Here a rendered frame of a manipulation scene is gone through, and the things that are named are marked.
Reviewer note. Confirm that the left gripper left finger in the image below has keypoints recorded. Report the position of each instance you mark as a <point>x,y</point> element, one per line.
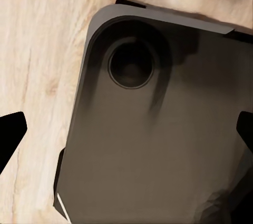
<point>12,129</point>

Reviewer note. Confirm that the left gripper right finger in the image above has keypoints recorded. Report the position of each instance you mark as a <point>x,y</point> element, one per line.
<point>245,128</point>

